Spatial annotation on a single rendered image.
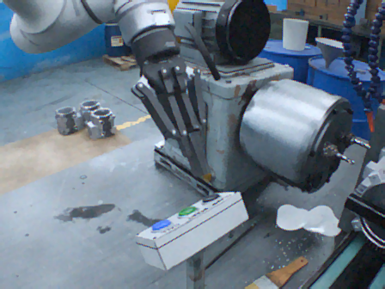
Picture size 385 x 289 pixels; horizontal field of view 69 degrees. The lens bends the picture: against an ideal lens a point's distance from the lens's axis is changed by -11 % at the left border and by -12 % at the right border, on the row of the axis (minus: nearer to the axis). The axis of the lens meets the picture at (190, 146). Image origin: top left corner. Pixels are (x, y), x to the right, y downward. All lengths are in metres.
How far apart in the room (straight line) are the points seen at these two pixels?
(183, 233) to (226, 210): 0.08
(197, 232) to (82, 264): 0.41
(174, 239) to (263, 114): 0.39
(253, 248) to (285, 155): 0.26
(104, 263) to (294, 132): 0.53
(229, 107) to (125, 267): 0.46
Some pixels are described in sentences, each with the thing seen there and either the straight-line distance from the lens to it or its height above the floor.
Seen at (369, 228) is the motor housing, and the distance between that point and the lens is 0.73.
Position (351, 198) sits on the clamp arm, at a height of 1.03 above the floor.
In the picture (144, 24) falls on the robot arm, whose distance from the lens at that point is 0.50.
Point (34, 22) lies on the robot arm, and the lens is 0.54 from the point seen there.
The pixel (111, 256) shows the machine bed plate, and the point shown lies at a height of 0.80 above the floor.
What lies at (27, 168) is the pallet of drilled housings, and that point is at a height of 0.15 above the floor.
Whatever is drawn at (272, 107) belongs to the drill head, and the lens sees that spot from 0.73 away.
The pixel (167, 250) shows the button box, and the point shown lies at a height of 1.07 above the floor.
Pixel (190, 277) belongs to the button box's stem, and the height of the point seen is 0.93.
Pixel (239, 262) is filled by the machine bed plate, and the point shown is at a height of 0.80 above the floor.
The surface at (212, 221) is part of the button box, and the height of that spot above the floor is 1.07.
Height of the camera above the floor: 1.40
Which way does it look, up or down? 30 degrees down
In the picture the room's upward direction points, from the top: straight up
